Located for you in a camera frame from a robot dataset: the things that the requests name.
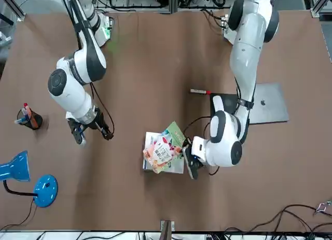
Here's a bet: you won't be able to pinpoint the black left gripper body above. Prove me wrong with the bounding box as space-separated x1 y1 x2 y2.
190 153 207 174

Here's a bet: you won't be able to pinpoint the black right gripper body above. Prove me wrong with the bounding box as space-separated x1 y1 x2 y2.
66 108 105 133

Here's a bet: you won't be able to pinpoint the grey closed laptop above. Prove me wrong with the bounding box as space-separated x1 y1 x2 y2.
248 82 290 125

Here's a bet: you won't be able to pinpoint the black mesh pen holder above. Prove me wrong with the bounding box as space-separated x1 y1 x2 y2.
16 108 44 131

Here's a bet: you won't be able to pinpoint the red capped pen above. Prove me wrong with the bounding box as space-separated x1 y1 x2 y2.
23 103 34 120

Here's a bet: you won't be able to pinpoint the blue desk lamp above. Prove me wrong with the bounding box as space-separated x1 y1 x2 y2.
0 150 59 208

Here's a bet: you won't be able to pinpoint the black mouse mat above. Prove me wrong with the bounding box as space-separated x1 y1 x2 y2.
209 93 241 117

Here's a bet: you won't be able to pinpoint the white marker with red cap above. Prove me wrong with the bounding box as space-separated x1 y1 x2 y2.
189 88 212 95

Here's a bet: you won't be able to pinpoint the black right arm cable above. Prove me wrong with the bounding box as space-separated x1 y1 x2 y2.
60 0 115 137

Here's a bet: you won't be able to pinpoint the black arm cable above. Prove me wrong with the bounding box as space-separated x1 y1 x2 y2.
60 0 115 137
183 6 257 176

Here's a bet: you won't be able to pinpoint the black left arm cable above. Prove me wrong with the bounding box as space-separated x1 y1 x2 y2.
183 6 257 176

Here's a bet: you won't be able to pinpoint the aluminium frame post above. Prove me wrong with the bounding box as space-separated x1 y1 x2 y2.
160 219 175 240

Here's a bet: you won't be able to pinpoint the black lamp cable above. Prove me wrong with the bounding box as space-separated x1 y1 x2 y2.
0 197 37 231

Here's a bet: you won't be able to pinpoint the tangled black cables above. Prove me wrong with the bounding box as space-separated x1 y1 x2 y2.
224 203 332 237

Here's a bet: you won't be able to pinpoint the aluminium frame rail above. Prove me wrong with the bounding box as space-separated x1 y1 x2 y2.
310 0 332 18
0 0 26 22

